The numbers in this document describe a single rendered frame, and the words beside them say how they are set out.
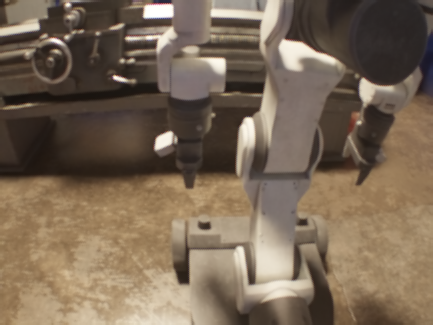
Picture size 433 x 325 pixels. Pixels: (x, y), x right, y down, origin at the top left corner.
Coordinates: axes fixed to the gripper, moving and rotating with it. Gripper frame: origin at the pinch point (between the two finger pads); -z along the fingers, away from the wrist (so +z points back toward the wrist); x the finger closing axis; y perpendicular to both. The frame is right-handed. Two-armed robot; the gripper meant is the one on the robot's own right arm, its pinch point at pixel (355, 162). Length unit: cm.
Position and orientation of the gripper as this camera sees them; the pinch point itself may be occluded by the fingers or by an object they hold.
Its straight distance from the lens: 82.1
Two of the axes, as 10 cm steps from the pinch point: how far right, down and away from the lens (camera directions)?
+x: -0.5, -7.2, 6.9
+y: -10.0, 0.0, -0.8
